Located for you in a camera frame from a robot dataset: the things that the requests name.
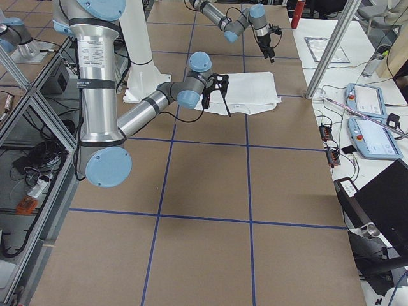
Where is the blue teach pendant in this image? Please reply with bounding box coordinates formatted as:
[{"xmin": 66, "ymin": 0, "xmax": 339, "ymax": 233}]
[
  {"xmin": 345, "ymin": 83, "xmax": 388, "ymax": 119},
  {"xmin": 347, "ymin": 117, "xmax": 404, "ymax": 160}
]

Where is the red cylinder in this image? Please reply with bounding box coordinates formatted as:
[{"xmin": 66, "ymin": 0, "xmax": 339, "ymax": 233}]
[{"xmin": 291, "ymin": 0, "xmax": 306, "ymax": 29}]

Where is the orange device on floor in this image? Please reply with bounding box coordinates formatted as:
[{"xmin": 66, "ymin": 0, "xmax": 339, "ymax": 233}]
[{"xmin": 15, "ymin": 196, "xmax": 38, "ymax": 215}]

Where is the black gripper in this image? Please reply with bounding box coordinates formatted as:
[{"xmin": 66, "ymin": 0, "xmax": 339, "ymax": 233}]
[
  {"xmin": 256, "ymin": 34, "xmax": 275, "ymax": 63},
  {"xmin": 201, "ymin": 84, "xmax": 214, "ymax": 110}
]

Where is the black braided left cable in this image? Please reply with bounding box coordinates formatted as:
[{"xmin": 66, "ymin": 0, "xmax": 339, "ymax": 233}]
[{"xmin": 224, "ymin": 6, "xmax": 256, "ymax": 23}]

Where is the blue teach pendant near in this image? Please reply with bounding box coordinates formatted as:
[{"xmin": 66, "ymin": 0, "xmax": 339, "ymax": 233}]
[{"xmin": 347, "ymin": 117, "xmax": 404, "ymax": 160}]

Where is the silver water bottle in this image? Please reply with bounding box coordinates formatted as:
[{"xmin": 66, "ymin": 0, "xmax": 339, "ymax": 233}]
[{"xmin": 362, "ymin": 44, "xmax": 391, "ymax": 77}]

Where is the aluminium frame rail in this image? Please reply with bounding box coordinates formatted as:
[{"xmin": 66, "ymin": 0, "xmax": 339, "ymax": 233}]
[{"xmin": 1, "ymin": 38, "xmax": 78, "ymax": 305}]

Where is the black braided cable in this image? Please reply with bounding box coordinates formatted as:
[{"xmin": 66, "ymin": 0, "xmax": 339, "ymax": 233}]
[
  {"xmin": 159, "ymin": 101, "xmax": 208, "ymax": 124},
  {"xmin": 224, "ymin": 6, "xmax": 256, "ymax": 23}
]

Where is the black laptop computer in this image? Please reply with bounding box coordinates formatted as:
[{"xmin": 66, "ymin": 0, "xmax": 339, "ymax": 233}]
[{"xmin": 333, "ymin": 159, "xmax": 407, "ymax": 255}]

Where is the metal grabber stick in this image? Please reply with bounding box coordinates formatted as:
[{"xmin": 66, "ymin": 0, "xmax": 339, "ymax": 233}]
[{"xmin": 313, "ymin": 89, "xmax": 407, "ymax": 138}]

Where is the black braided right cable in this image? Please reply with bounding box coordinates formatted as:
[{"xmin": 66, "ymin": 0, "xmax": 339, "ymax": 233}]
[{"xmin": 159, "ymin": 101, "xmax": 208, "ymax": 124}]

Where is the floor cable bundle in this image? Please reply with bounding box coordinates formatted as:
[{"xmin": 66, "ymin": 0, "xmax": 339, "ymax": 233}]
[{"xmin": 9, "ymin": 117, "xmax": 80, "ymax": 192}]

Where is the blue teach pendant far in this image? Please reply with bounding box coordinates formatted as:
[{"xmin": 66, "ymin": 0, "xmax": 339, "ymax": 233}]
[{"xmin": 345, "ymin": 83, "xmax": 388, "ymax": 119}]

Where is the grey aluminium frame post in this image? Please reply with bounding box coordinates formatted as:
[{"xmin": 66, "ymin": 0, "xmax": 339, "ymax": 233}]
[{"xmin": 305, "ymin": 0, "xmax": 361, "ymax": 99}]

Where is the plastic bagged document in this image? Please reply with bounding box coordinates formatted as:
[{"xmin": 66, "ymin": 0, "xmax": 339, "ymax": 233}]
[{"xmin": 304, "ymin": 36, "xmax": 350, "ymax": 64}]

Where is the white long-sleeve printed shirt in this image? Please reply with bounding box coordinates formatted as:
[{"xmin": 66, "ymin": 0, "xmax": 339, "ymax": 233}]
[{"xmin": 205, "ymin": 71, "xmax": 282, "ymax": 116}]

